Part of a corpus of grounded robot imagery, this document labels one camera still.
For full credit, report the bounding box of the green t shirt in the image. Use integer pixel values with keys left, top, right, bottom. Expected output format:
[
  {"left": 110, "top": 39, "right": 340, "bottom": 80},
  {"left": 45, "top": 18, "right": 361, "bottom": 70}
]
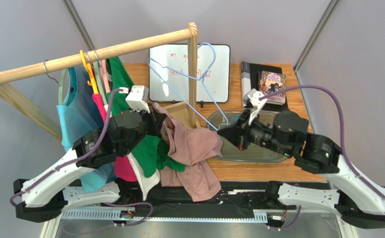
[{"left": 106, "top": 57, "right": 186, "bottom": 178}]

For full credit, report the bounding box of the dusty pink t shirt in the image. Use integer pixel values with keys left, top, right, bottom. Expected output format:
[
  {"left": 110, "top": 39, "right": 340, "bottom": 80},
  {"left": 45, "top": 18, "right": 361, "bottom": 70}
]
[{"left": 153, "top": 103, "right": 223, "bottom": 202}]

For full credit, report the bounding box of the light blue wire hanger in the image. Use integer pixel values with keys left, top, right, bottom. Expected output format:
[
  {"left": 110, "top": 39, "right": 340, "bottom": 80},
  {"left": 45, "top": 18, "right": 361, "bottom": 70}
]
[{"left": 148, "top": 42, "right": 231, "bottom": 132}]

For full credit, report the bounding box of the pink hanger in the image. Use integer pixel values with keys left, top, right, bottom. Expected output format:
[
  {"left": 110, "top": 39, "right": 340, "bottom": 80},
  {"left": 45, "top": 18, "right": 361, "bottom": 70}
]
[{"left": 101, "top": 59, "right": 110, "bottom": 93}]

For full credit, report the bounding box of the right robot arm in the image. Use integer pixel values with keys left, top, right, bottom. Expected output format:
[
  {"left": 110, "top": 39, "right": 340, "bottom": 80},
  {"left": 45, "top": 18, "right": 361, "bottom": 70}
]
[{"left": 218, "top": 110, "right": 385, "bottom": 229}]

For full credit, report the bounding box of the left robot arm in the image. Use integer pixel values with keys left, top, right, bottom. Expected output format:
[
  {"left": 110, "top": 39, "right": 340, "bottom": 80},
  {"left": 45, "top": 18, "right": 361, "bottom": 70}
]
[{"left": 13, "top": 109, "right": 166, "bottom": 223}]

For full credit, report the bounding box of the magenta t shirt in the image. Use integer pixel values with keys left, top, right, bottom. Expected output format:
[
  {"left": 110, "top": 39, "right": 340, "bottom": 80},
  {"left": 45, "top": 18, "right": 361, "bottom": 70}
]
[{"left": 92, "top": 94, "right": 137, "bottom": 182}]

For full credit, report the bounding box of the white t shirt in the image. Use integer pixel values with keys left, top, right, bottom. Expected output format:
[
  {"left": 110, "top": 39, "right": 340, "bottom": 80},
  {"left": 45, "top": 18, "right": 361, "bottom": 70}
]
[{"left": 127, "top": 153, "right": 161, "bottom": 201}]

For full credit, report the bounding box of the light blue t shirt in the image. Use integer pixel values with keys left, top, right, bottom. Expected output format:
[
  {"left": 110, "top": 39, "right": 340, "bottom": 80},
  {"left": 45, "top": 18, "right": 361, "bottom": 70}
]
[{"left": 56, "top": 66, "right": 116, "bottom": 192}]

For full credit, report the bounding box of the pale green hanger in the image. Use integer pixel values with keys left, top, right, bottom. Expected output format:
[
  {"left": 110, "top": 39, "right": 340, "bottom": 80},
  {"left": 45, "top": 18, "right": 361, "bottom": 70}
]
[{"left": 86, "top": 53, "right": 108, "bottom": 106}]

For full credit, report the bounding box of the yellow plastic hanger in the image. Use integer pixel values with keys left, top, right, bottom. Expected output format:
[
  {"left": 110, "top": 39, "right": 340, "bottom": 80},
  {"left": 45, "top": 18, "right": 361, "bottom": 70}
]
[{"left": 79, "top": 50, "right": 99, "bottom": 94}]

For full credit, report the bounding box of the sage green hanger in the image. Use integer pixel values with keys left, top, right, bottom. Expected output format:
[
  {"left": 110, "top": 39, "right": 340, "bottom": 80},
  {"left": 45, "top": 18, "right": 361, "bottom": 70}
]
[{"left": 43, "top": 59, "right": 68, "bottom": 105}]

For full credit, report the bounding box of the clear blue plastic tub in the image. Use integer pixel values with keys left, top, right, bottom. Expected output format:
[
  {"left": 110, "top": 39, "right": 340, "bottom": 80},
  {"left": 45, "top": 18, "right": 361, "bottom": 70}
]
[{"left": 206, "top": 110, "right": 287, "bottom": 163}]

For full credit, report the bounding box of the white board with red writing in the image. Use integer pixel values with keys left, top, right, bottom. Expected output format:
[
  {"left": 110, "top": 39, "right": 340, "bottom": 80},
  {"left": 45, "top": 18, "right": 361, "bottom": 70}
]
[{"left": 149, "top": 44, "right": 231, "bottom": 103}]

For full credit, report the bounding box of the illustrated paperback book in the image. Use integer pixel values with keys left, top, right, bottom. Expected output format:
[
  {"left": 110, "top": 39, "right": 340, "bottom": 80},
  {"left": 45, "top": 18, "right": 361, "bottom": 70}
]
[{"left": 258, "top": 71, "right": 286, "bottom": 105}]

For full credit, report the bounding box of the black binder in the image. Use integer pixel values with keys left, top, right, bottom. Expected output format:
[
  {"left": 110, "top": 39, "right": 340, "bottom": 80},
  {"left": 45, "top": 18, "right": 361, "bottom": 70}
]
[{"left": 240, "top": 61, "right": 288, "bottom": 112}]

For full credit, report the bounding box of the wooden clothes rack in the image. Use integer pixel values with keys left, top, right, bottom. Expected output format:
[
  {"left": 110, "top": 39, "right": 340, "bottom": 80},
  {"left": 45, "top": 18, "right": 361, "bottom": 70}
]
[{"left": 0, "top": 22, "right": 198, "bottom": 140}]

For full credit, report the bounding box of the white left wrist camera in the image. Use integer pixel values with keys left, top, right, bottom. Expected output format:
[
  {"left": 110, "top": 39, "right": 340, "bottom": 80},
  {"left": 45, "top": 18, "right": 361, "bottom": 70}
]
[{"left": 119, "top": 85, "right": 151, "bottom": 113}]

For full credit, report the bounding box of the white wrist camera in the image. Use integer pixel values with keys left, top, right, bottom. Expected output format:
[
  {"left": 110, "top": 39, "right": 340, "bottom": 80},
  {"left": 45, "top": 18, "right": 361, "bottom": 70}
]
[
  {"left": 242, "top": 89, "right": 267, "bottom": 125},
  {"left": 119, "top": 85, "right": 151, "bottom": 113}
]

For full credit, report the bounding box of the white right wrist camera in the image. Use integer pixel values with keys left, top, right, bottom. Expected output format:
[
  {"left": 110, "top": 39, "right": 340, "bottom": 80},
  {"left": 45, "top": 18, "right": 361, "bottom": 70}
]
[{"left": 242, "top": 89, "right": 267, "bottom": 125}]

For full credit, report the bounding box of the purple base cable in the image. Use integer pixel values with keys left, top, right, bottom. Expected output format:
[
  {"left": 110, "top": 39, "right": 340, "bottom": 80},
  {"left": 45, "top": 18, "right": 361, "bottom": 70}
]
[{"left": 60, "top": 201, "right": 154, "bottom": 236}]

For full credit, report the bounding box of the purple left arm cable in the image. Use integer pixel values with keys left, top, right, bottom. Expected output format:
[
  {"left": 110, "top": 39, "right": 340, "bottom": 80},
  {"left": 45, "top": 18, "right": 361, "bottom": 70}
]
[{"left": 9, "top": 88, "right": 128, "bottom": 208}]

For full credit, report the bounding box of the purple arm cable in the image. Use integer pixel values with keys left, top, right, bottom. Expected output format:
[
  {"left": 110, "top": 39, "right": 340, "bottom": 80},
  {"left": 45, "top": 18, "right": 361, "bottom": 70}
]
[
  {"left": 260, "top": 84, "right": 385, "bottom": 226},
  {"left": 9, "top": 88, "right": 128, "bottom": 208}
]

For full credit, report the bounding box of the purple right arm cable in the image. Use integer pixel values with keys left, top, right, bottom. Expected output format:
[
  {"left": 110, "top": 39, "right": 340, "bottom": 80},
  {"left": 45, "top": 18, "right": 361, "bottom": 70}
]
[{"left": 260, "top": 84, "right": 385, "bottom": 226}]

